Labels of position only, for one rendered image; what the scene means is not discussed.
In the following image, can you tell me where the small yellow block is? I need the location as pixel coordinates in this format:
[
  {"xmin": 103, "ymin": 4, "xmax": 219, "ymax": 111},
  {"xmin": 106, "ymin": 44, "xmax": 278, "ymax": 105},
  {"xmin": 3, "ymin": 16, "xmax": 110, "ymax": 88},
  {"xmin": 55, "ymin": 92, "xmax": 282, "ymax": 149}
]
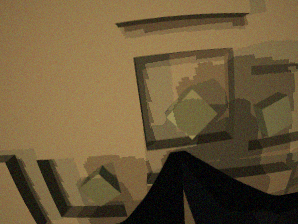
[
  {"xmin": 165, "ymin": 87, "xmax": 217, "ymax": 140},
  {"xmin": 78, "ymin": 165, "xmax": 121, "ymax": 206},
  {"xmin": 254, "ymin": 92, "xmax": 293, "ymax": 137}
]

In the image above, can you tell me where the tan square board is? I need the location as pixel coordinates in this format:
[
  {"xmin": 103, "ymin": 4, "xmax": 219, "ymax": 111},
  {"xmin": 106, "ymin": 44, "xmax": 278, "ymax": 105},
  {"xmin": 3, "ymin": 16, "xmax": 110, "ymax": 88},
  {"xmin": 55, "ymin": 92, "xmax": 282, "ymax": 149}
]
[{"xmin": 0, "ymin": 0, "xmax": 298, "ymax": 224}]

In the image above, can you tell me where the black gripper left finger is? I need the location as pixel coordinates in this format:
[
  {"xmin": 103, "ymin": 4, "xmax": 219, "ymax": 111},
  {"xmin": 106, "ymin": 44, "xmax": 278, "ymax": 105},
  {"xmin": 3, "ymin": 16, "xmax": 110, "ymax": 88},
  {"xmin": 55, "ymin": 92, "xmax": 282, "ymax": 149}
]
[{"xmin": 118, "ymin": 151, "xmax": 185, "ymax": 224}]

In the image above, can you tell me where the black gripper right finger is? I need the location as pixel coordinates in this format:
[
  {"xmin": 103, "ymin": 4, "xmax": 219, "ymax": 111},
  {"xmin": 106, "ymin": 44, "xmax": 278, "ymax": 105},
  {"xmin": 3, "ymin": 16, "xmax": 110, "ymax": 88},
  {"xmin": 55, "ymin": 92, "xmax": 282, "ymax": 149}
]
[{"xmin": 177, "ymin": 151, "xmax": 298, "ymax": 224}]

